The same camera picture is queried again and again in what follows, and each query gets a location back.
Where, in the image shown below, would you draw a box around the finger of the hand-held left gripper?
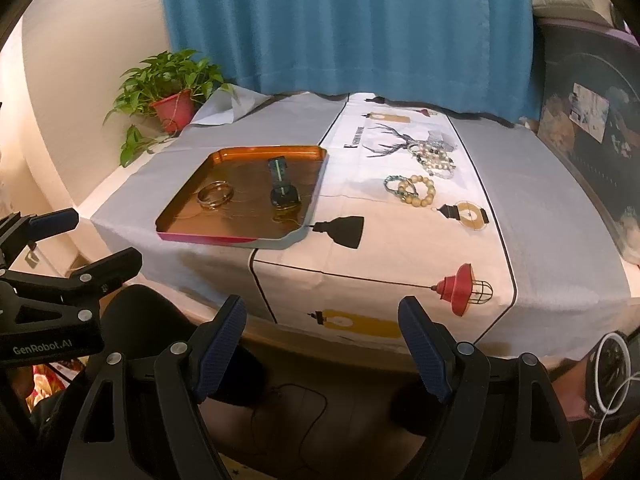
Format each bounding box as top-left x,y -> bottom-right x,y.
0,247 -> 144,336
0,208 -> 80,267

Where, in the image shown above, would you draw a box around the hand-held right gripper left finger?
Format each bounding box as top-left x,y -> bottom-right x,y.
60,294 -> 248,480

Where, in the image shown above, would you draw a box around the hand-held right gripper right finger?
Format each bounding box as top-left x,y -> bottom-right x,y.
397,296 -> 583,480

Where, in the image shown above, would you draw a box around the wooden bead bracelet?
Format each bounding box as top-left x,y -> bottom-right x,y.
404,175 -> 437,208

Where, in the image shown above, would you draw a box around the orange metal tray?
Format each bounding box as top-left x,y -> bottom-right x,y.
155,146 -> 330,251

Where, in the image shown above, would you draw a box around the teal bead bracelet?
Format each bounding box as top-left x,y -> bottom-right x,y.
384,175 -> 417,200

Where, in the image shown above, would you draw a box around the white and grey bead bracelets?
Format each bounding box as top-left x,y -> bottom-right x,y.
407,141 -> 458,180

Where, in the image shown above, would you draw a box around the floral patterned cloth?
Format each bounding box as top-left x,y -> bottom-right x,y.
30,360 -> 86,411

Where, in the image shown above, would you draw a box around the person's leg in black pants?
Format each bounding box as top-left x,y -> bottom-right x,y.
100,284 -> 201,361

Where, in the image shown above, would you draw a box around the printed grey-white tablecloth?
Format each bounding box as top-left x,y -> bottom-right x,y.
90,87 -> 633,361

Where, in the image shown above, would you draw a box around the black green-striped wristwatch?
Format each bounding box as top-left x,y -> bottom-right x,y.
267,156 -> 301,211

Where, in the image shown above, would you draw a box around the red plant pot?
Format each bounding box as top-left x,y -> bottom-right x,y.
150,89 -> 196,135

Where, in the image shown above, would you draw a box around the green leafy plant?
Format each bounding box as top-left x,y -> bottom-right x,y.
104,49 -> 236,168

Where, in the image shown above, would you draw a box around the dark printed blanket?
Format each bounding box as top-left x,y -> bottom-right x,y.
535,15 -> 640,261

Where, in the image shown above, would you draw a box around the blue curtain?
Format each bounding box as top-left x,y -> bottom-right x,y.
159,0 -> 536,123

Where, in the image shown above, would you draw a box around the black floor cable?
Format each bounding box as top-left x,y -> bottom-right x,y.
247,382 -> 331,441

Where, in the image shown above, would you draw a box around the white cable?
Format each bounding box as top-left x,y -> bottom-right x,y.
582,332 -> 640,453

